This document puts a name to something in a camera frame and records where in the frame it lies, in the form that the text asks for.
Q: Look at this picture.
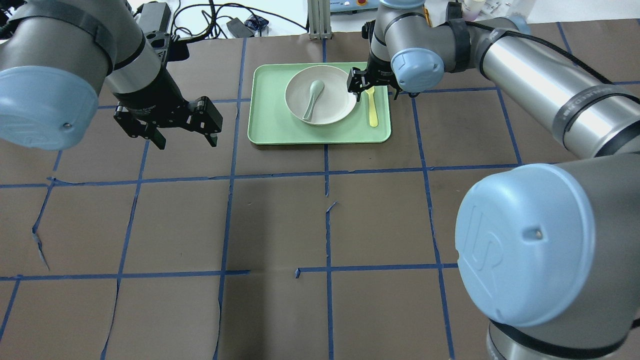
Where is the aluminium frame post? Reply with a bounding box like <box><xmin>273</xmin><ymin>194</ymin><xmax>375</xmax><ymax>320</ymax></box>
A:
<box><xmin>306</xmin><ymin>0</ymin><xmax>333</xmax><ymax>40</ymax></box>

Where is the white round plate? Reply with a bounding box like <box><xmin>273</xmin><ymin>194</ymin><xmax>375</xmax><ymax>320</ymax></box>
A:
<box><xmin>285</xmin><ymin>64</ymin><xmax>357</xmax><ymax>126</ymax></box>

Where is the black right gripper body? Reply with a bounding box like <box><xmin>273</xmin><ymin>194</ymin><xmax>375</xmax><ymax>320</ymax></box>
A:
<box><xmin>365</xmin><ymin>57</ymin><xmax>401</xmax><ymax>93</ymax></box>

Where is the mint green tray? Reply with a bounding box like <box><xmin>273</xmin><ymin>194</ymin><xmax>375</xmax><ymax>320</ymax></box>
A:
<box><xmin>247</xmin><ymin>62</ymin><xmax>392</xmax><ymax>145</ymax></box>

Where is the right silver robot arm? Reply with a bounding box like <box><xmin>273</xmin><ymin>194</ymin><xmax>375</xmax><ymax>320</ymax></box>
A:
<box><xmin>327</xmin><ymin>71</ymin><xmax>575</xmax><ymax>360</ymax></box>

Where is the mint green plastic spoon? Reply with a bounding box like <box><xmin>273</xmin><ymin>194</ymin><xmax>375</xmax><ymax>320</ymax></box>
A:
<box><xmin>301</xmin><ymin>80</ymin><xmax>325</xmax><ymax>122</ymax></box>

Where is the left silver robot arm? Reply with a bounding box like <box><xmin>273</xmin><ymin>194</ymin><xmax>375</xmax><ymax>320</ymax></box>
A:
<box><xmin>0</xmin><ymin>0</ymin><xmax>223</xmax><ymax>151</ymax></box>

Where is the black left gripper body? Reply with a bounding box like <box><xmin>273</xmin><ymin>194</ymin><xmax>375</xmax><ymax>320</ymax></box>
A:
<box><xmin>114</xmin><ymin>66</ymin><xmax>198</xmax><ymax>139</ymax></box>

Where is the yellow plastic fork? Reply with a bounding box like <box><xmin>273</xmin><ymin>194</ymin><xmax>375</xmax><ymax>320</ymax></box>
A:
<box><xmin>365</xmin><ymin>86</ymin><xmax>379</xmax><ymax>128</ymax></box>

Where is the black power adapter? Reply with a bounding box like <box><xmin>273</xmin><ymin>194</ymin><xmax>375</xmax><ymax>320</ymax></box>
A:
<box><xmin>226</xmin><ymin>17</ymin><xmax>255</xmax><ymax>38</ymax></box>

